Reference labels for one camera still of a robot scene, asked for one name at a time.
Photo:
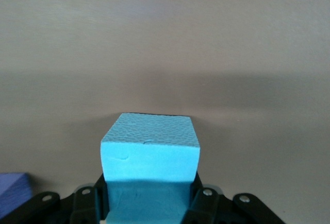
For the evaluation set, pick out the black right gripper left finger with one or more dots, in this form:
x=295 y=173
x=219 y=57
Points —
x=82 y=203

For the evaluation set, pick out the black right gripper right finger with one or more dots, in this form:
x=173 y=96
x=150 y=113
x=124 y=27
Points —
x=206 y=203

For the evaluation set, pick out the light blue foam block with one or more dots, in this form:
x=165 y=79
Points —
x=150 y=157

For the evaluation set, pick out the purple foam block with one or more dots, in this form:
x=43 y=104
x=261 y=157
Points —
x=13 y=190

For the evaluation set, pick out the brown table cover sheet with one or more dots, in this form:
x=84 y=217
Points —
x=165 y=41

